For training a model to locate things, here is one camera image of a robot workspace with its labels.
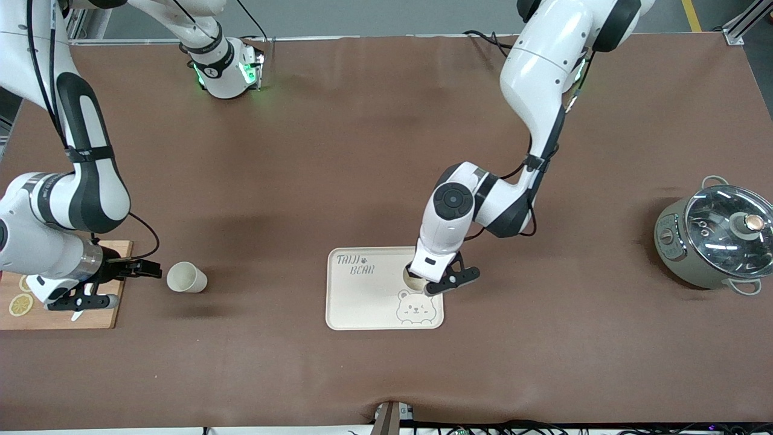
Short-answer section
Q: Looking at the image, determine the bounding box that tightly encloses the bamboo cutting board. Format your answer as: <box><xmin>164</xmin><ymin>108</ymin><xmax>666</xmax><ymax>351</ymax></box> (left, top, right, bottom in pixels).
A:
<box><xmin>0</xmin><ymin>240</ymin><xmax>133</xmax><ymax>330</ymax></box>

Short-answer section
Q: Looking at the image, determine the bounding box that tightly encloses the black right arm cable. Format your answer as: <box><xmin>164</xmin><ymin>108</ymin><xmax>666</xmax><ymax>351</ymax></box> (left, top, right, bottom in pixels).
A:
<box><xmin>26</xmin><ymin>0</ymin><xmax>161</xmax><ymax>260</ymax></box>

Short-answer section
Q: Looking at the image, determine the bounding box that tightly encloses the black left base cable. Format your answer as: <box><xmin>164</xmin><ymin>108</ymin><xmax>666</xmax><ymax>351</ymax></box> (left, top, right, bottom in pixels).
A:
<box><xmin>464</xmin><ymin>29</ymin><xmax>515</xmax><ymax>58</ymax></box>

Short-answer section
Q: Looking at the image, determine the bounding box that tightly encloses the brown table cover mat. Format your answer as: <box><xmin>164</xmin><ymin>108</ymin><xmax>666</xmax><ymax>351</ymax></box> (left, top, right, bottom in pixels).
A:
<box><xmin>0</xmin><ymin>33</ymin><xmax>773</xmax><ymax>431</ymax></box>

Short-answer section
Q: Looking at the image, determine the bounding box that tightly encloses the white bear print tray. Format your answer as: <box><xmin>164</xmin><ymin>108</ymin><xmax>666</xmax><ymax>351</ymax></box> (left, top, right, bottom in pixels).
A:
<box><xmin>326</xmin><ymin>246</ymin><xmax>444</xmax><ymax>331</ymax></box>

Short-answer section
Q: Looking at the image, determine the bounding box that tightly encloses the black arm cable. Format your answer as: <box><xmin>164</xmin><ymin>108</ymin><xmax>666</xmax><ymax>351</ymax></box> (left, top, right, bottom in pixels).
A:
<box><xmin>465</xmin><ymin>51</ymin><xmax>598</xmax><ymax>239</ymax></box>
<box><xmin>26</xmin><ymin>0</ymin><xmax>161</xmax><ymax>260</ymax></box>

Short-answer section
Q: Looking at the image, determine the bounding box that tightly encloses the table edge clamp post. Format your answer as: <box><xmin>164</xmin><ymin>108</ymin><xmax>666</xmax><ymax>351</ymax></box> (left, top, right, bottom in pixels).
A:
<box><xmin>371</xmin><ymin>401</ymin><xmax>414</xmax><ymax>435</ymax></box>

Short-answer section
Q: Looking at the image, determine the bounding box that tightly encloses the green electric cooking pot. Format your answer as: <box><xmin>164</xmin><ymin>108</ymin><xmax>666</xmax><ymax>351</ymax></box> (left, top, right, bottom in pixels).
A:
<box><xmin>654</xmin><ymin>175</ymin><xmax>773</xmax><ymax>297</ymax></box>

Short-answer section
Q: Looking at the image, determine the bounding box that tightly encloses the glass pot lid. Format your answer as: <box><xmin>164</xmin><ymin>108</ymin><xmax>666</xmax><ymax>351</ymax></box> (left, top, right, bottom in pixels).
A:
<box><xmin>685</xmin><ymin>185</ymin><xmax>773</xmax><ymax>280</ymax></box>

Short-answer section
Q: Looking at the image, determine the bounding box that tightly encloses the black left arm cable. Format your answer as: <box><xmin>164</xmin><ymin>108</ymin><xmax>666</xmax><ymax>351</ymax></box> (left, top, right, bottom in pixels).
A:
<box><xmin>465</xmin><ymin>51</ymin><xmax>598</xmax><ymax>239</ymax></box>

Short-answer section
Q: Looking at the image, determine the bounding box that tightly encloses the black base cable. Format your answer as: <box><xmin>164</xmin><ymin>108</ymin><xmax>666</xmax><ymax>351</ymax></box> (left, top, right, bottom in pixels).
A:
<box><xmin>236</xmin><ymin>0</ymin><xmax>269</xmax><ymax>43</ymax></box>
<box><xmin>464</xmin><ymin>29</ymin><xmax>515</xmax><ymax>58</ymax></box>

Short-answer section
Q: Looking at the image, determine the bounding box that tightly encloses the black right base cable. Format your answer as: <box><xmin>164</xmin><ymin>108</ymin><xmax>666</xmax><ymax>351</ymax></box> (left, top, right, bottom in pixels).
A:
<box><xmin>236</xmin><ymin>0</ymin><xmax>269</xmax><ymax>43</ymax></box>

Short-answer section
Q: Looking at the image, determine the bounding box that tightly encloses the aluminium frame profile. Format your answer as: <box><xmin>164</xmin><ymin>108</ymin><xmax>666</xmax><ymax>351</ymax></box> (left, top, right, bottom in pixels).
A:
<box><xmin>63</xmin><ymin>6</ymin><xmax>112</xmax><ymax>44</ymax></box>
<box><xmin>722</xmin><ymin>0</ymin><xmax>773</xmax><ymax>46</ymax></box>

